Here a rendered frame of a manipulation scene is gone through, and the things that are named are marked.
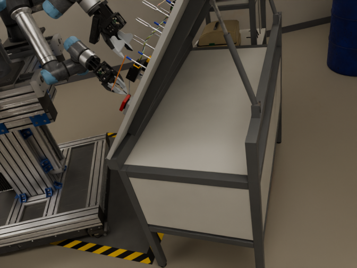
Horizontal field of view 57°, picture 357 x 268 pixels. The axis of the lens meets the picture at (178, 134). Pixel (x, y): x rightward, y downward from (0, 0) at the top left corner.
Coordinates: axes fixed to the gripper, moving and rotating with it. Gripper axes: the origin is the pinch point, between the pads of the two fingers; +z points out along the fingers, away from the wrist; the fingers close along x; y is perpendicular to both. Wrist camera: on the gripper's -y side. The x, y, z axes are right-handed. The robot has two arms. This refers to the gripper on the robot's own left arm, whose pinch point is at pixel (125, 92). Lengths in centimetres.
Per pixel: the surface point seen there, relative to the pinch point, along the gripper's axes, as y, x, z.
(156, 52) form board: 43.8, 11.1, 17.0
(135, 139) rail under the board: -14.4, -11.7, 13.5
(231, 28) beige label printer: -75, 89, -8
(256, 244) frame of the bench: -23, -9, 86
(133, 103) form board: 25.9, -3.3, 16.2
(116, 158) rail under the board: -1.2, -23.2, 17.3
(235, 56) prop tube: 33, 30, 33
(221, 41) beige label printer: -79, 80, -9
